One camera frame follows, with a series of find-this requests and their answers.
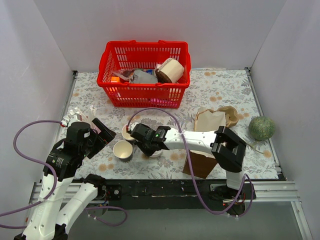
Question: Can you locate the pink cup of straws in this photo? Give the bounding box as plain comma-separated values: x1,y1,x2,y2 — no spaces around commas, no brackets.
61,105,101,133

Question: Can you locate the red plastic shopping basket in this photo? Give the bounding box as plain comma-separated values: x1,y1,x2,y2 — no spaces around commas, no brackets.
97,40,191,109

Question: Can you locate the clear plastic snack packet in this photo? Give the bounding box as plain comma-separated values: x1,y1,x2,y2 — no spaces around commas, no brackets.
112,70,134,83

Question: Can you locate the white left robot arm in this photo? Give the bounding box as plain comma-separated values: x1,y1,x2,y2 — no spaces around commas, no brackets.
15,118,117,240

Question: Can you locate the grey crumpled pouch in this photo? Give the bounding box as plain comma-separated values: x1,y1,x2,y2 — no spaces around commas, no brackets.
132,69,158,84

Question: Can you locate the green melon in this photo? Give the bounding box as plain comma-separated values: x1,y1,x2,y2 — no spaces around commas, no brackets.
248,116,276,141

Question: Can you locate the white plastic cup lid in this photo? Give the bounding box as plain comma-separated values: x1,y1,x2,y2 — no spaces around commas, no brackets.
150,149,163,158

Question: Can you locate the orange snack box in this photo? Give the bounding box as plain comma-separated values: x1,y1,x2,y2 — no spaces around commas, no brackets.
110,76,121,83

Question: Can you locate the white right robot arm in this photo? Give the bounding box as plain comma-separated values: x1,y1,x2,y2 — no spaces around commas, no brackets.
126,122,247,199

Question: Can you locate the black paper coffee cup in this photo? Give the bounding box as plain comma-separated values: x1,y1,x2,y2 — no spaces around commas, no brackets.
113,140,133,163

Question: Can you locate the brown cardboard cup carrier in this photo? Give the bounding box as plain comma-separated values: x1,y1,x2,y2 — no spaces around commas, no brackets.
217,106,239,128

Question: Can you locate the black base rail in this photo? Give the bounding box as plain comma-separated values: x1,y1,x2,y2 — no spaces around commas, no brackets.
32,177,298,211

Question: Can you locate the brown paper bag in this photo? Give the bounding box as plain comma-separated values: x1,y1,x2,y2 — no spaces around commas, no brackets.
189,107,226,179

